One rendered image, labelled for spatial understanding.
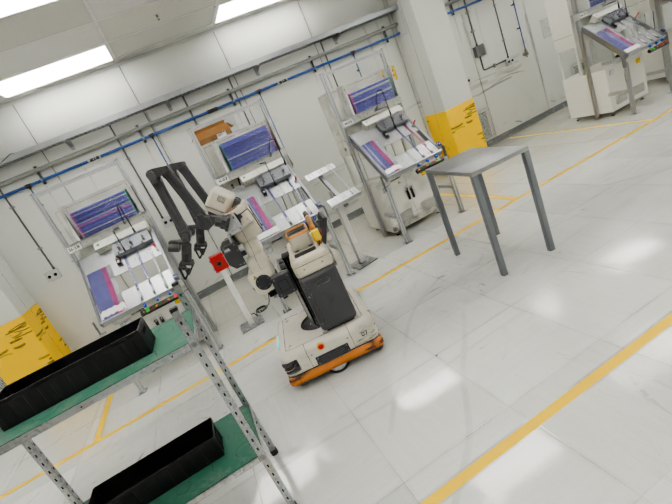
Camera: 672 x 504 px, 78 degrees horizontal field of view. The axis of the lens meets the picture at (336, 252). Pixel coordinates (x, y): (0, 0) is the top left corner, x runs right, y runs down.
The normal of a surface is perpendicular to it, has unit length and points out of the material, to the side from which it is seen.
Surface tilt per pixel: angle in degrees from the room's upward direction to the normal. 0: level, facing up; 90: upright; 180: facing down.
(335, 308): 90
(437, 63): 90
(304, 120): 90
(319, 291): 90
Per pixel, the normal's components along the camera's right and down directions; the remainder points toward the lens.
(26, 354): 0.35, 0.16
